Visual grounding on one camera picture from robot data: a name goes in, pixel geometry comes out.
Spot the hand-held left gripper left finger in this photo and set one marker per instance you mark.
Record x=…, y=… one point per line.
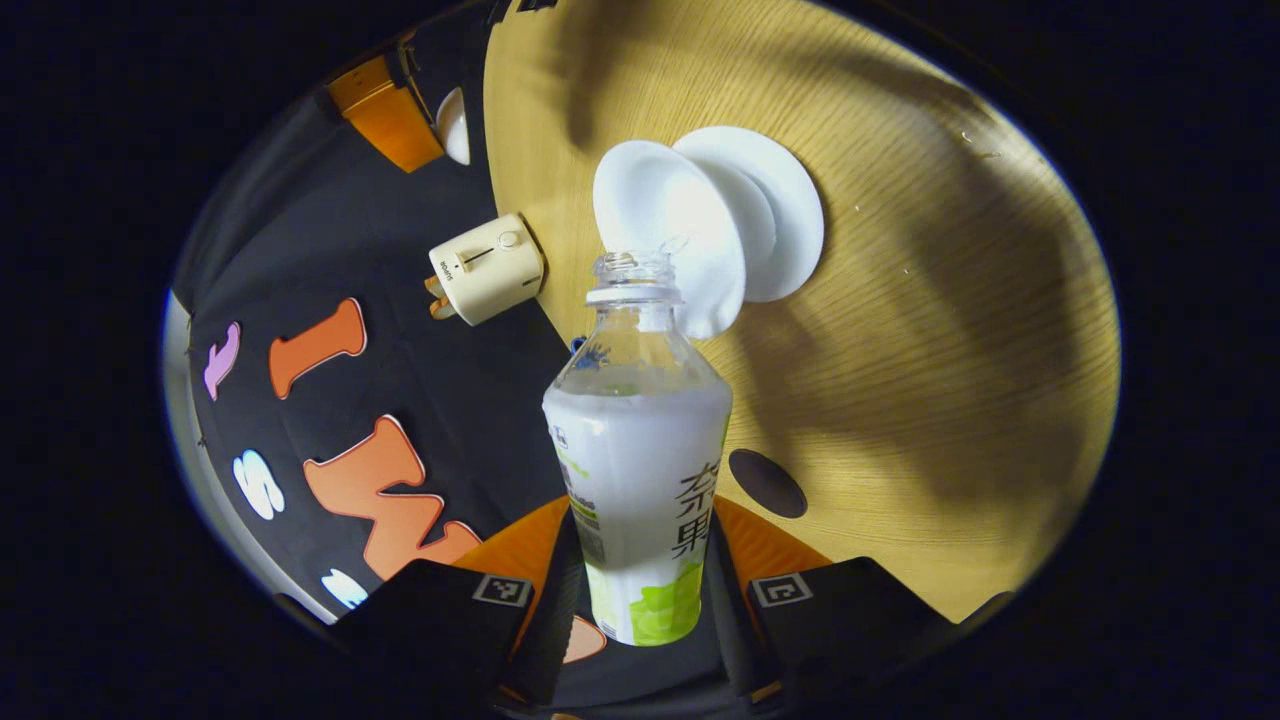
x=450, y=630

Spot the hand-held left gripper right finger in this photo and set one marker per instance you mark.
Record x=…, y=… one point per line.
x=850, y=630

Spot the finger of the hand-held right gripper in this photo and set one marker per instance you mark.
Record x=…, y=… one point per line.
x=385, y=115

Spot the white teacup lid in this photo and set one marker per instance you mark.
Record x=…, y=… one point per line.
x=456, y=125

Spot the dark brown round coaster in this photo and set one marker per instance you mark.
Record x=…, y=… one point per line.
x=768, y=484

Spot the green-label plastic water bottle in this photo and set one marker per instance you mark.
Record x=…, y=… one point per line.
x=640, y=480

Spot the white porcelain teacup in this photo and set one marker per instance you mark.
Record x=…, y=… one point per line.
x=655, y=210

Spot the toast slice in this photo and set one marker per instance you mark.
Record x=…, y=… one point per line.
x=434, y=287
x=444, y=308

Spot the white toaster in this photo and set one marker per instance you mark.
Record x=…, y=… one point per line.
x=490, y=268

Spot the white saucer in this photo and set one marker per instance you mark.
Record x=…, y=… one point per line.
x=790, y=210

